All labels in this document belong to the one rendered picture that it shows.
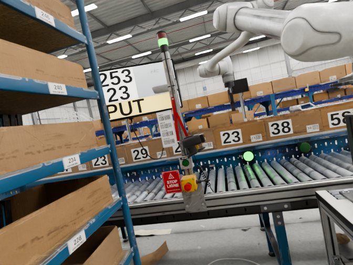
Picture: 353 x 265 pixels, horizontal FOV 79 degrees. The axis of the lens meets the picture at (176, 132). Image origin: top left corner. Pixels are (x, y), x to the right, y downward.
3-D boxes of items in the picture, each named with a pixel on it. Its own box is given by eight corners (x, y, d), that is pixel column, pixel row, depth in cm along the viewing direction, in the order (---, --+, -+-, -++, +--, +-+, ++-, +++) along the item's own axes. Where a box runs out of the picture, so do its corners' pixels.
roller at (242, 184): (241, 197, 115) (239, 189, 115) (235, 171, 166) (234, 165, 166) (251, 196, 114) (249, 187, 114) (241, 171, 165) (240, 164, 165)
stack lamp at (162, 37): (157, 45, 113) (155, 34, 113) (160, 48, 118) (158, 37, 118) (166, 42, 112) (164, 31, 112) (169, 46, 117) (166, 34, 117)
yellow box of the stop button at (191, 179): (182, 194, 110) (179, 180, 109) (185, 188, 118) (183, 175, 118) (210, 190, 106) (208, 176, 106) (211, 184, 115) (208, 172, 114)
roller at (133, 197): (125, 202, 130) (130, 209, 129) (152, 176, 180) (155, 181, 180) (120, 205, 131) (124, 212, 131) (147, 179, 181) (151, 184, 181)
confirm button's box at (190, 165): (180, 170, 114) (178, 158, 114) (181, 168, 117) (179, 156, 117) (193, 168, 113) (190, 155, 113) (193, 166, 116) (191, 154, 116)
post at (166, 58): (185, 213, 118) (153, 54, 114) (187, 209, 123) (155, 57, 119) (207, 211, 116) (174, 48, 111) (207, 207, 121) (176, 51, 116)
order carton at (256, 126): (216, 150, 172) (212, 130, 171) (217, 145, 201) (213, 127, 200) (267, 142, 164) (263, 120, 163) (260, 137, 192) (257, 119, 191)
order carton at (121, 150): (90, 171, 198) (86, 153, 197) (106, 163, 226) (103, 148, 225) (128, 165, 189) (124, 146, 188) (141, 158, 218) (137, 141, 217)
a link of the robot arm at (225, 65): (230, 75, 179) (215, 78, 177) (227, 57, 178) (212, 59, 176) (236, 72, 169) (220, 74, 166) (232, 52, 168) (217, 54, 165)
